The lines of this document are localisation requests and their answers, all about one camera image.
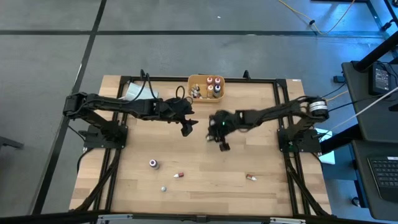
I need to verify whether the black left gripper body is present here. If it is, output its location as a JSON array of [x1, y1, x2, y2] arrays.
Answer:
[[157, 98, 193, 121]]

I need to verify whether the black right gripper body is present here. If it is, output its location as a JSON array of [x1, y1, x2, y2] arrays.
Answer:
[[207, 110, 242, 138]]

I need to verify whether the yellow plastic bin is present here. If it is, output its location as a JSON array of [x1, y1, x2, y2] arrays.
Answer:
[[187, 73, 225, 103]]

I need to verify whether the black diagonal pole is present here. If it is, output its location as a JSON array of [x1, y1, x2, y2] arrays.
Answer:
[[354, 39, 398, 72], [320, 124, 363, 155]]

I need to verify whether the black side desk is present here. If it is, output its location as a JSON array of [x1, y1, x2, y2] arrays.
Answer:
[[350, 139, 398, 222], [341, 60, 398, 144]]

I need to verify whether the black laptop keyboard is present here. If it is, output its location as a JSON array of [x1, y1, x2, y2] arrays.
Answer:
[[367, 155, 398, 203]]

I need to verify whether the grey chair leg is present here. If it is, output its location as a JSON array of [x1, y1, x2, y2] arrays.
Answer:
[[0, 136, 24, 150]]

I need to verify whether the black stand leg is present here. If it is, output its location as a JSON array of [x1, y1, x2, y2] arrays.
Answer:
[[366, 0, 398, 41]]

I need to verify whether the black aluminium table frame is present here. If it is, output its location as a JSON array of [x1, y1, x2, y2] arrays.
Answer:
[[70, 70, 332, 218]]

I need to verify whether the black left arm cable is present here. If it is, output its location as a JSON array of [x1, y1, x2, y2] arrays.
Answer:
[[139, 68, 187, 102]]

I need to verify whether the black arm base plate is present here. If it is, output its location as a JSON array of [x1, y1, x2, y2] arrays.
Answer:
[[83, 123, 129, 149], [277, 127, 323, 154]]

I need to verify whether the yellow cable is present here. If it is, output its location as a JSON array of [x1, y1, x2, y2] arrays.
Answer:
[[277, 0, 357, 35]]

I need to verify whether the white cable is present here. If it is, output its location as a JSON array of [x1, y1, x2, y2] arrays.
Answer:
[[329, 86, 398, 131]]

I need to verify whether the black camera gantry bar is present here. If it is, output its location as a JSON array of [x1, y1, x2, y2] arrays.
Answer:
[[0, 210, 398, 224]]

